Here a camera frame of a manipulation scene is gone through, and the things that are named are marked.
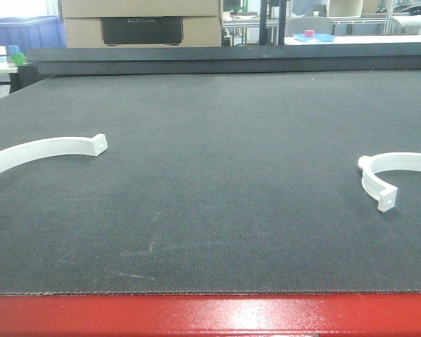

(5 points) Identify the dark grey table mat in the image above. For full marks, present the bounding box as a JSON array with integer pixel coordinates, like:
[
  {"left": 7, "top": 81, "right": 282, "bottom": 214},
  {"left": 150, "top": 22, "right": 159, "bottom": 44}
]
[{"left": 0, "top": 71, "right": 421, "bottom": 295}]

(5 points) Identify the blue crate far left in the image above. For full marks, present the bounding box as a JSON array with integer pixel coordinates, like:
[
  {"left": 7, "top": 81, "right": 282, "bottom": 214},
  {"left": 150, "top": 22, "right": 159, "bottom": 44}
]
[{"left": 0, "top": 15, "right": 66, "bottom": 53}]

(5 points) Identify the large cardboard box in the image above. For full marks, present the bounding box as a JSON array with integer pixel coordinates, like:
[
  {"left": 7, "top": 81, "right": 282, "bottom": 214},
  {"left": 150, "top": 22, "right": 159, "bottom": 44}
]
[{"left": 60, "top": 1, "right": 223, "bottom": 48}]

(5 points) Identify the green small cup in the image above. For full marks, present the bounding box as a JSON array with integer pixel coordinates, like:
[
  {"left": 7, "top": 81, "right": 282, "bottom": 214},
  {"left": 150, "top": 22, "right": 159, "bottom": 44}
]
[{"left": 11, "top": 53, "right": 27, "bottom": 66}]

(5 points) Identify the blue tray with red cube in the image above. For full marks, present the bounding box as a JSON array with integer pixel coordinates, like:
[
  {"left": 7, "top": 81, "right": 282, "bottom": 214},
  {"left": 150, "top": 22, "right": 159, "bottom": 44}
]
[{"left": 293, "top": 30, "right": 335, "bottom": 43}]

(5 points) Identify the white pvc clamp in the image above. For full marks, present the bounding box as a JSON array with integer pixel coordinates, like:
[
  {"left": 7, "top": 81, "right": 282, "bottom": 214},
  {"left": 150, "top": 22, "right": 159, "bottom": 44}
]
[
  {"left": 357, "top": 152, "right": 421, "bottom": 213},
  {"left": 0, "top": 133, "right": 108, "bottom": 175}
]

